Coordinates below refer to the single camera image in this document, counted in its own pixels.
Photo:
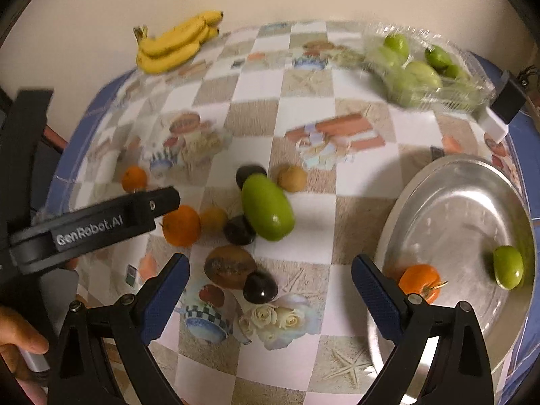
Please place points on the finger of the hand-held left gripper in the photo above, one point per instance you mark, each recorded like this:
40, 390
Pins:
156, 206
29, 135

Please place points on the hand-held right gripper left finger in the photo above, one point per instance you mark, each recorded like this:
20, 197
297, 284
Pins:
168, 299

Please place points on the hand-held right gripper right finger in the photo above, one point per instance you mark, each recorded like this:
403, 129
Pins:
375, 299

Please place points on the orange tangerine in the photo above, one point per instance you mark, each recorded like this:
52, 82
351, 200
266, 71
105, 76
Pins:
181, 225
135, 178
415, 280

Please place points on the brown longan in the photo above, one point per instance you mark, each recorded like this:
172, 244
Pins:
213, 218
292, 177

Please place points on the dark cherry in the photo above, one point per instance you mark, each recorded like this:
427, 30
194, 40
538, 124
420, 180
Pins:
239, 230
259, 287
247, 174

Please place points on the large long green jujube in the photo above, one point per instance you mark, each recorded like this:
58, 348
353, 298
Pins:
267, 208

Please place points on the round metal plate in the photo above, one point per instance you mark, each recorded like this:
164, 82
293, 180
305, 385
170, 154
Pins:
455, 219

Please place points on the single rounded green jujube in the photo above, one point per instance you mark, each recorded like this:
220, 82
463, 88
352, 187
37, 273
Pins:
508, 266

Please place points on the person's left hand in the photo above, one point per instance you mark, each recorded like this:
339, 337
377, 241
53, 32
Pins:
17, 333

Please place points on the dark red-edged seat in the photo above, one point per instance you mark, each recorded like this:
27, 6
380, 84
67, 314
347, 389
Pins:
52, 139

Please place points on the yellow banana bunch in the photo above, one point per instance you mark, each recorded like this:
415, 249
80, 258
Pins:
168, 46

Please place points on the pile of small green jujubes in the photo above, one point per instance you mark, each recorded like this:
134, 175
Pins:
417, 76

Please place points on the clear plastic clamshell box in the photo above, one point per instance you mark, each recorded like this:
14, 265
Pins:
476, 88

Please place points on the black charger adapter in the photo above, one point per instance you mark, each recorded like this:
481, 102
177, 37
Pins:
508, 99

